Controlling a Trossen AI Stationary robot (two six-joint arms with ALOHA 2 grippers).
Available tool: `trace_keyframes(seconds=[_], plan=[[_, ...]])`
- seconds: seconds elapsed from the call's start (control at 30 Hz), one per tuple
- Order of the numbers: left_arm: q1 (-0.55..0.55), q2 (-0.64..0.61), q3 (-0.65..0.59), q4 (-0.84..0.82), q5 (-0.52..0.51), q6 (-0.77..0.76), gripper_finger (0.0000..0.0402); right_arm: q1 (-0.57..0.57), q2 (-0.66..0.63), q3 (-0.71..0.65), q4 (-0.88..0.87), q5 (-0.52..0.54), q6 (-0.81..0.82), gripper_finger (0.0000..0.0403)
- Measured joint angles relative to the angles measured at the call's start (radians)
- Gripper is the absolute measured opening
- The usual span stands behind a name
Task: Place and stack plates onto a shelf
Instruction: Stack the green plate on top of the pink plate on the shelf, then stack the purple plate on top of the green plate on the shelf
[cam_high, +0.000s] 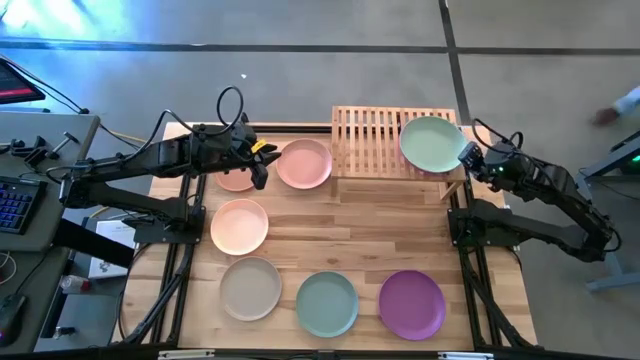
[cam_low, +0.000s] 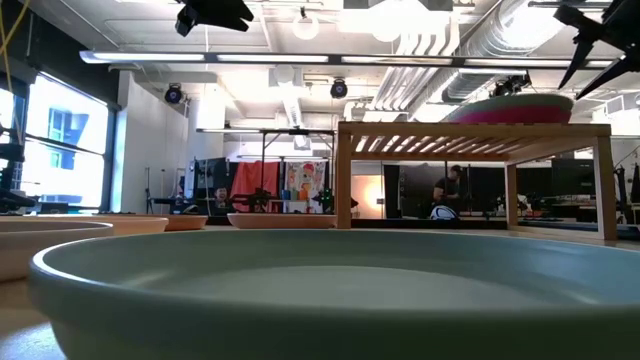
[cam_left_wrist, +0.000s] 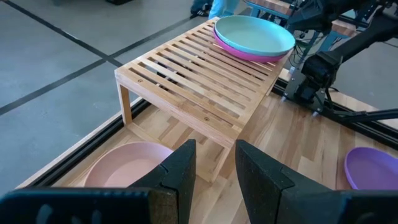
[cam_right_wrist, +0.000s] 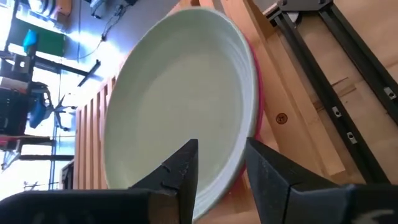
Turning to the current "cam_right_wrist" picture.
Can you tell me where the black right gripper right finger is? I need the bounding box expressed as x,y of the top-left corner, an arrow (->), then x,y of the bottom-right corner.
246,138 -> 398,224

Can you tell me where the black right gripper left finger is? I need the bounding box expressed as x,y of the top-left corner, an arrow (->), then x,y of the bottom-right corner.
0,139 -> 199,224

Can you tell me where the green plate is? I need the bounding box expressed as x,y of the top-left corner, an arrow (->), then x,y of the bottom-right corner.
103,6 -> 259,221

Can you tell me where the wooden slatted shelf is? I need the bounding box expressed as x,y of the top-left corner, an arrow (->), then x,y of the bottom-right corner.
73,0 -> 348,224

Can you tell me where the blue office chair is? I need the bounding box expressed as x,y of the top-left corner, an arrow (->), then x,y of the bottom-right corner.
27,82 -> 78,131

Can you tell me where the green board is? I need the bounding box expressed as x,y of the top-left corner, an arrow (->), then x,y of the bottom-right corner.
14,17 -> 67,57

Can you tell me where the cyan object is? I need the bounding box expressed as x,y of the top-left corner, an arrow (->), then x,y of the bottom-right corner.
22,29 -> 39,54

